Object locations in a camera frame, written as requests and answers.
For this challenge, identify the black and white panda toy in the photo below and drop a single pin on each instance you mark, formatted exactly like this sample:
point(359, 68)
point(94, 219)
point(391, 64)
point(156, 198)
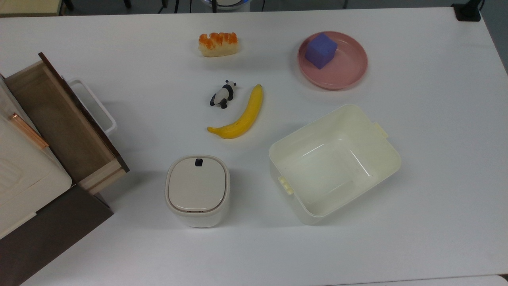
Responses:
point(224, 94)

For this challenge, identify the yellow toy banana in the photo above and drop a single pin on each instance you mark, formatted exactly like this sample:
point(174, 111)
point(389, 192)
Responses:
point(246, 119)

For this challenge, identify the toy bread with orange glaze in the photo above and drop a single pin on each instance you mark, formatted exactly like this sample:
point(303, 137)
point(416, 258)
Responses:
point(218, 45)

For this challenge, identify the wooden drawer with brown front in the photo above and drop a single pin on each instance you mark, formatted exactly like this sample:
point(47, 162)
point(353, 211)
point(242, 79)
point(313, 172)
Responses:
point(59, 123)

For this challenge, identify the cream lidded trash can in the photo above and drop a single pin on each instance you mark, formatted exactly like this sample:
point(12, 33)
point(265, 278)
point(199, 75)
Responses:
point(197, 188)

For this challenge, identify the cream plastic open box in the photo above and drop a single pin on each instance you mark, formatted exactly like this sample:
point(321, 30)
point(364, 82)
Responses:
point(337, 171)

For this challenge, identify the purple foam cube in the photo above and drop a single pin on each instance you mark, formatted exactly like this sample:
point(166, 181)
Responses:
point(320, 51)

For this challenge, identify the pink round plate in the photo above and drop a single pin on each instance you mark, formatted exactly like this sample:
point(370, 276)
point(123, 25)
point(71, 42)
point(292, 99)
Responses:
point(345, 73)

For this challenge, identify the dark brown cabinet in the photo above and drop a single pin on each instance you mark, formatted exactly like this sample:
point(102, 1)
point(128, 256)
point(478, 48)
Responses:
point(47, 234)

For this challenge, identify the cream plastic cabinet unit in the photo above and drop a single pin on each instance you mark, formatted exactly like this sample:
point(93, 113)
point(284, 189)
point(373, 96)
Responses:
point(24, 178)

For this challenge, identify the light wooden side table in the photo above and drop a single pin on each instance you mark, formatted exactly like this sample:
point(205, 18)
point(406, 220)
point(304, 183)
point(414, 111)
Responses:
point(27, 6)

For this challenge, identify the black table clamp mount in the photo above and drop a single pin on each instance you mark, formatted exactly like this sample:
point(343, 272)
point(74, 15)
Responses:
point(468, 12)

